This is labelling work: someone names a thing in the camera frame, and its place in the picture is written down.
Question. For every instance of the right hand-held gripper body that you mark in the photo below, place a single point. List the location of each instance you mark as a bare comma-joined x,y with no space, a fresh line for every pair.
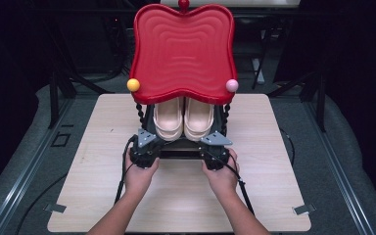
215,153

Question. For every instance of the black metal stand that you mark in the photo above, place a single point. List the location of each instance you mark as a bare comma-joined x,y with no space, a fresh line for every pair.
62,88
313,94

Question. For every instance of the person's right hand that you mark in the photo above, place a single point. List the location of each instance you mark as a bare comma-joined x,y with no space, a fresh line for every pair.
223,179

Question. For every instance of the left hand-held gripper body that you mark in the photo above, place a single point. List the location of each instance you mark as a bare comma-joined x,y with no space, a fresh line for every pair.
145,151

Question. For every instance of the grey table clamp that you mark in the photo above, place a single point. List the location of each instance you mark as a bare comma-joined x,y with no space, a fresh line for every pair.
304,209
55,208

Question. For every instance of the person's left hand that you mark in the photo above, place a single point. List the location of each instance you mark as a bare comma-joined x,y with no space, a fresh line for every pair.
140,178

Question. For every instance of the cream clog shoe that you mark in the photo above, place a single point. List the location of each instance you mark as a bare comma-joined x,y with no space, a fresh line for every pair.
168,120
198,120

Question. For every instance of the red and black shoe rack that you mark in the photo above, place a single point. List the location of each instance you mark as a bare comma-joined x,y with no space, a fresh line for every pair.
182,49

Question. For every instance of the grey metal floor rail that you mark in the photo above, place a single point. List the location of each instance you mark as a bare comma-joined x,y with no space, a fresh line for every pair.
339,169
23,173

